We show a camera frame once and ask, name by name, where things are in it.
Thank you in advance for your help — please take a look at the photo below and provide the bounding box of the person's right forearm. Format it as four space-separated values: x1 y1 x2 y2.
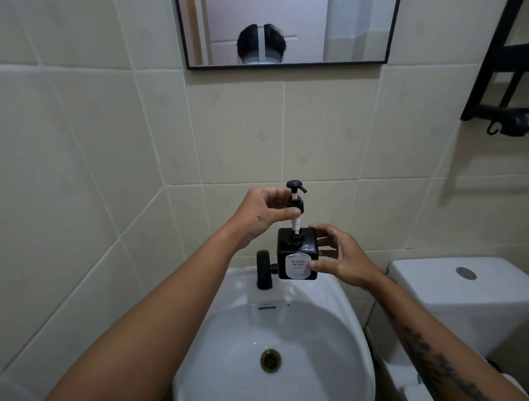
366 273 529 401

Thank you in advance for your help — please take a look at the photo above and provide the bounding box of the white head strap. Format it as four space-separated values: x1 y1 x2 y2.
241 25 282 65

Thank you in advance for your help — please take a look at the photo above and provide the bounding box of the white ceramic sink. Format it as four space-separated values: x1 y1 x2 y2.
172 266 376 401

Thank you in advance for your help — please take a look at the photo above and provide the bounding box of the white toilet bowl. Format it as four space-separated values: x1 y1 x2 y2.
366 326 529 401

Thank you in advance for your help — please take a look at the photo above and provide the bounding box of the dark brown square soap bottle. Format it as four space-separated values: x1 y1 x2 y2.
276 227 319 281

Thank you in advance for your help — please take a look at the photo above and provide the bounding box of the black framed wall mirror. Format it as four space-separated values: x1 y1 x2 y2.
175 0 401 70

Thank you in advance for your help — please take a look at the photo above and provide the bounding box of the brass sink drain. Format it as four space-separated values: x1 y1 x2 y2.
260 349 282 373

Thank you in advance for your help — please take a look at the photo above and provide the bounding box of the black faucet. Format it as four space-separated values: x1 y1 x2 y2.
256 250 279 290

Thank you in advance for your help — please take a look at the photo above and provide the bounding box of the person's right hand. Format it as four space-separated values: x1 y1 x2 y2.
308 223 383 290

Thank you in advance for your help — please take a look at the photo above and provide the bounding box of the black metal wall rack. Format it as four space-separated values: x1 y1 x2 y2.
460 0 529 138

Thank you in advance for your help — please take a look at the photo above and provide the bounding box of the black pump dispenser head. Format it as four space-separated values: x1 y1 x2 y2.
286 180 307 237

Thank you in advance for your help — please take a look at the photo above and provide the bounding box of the person's left hand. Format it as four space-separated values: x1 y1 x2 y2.
226 187 301 253

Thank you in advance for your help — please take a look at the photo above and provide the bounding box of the person's left forearm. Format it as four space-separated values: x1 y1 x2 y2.
45 225 244 401

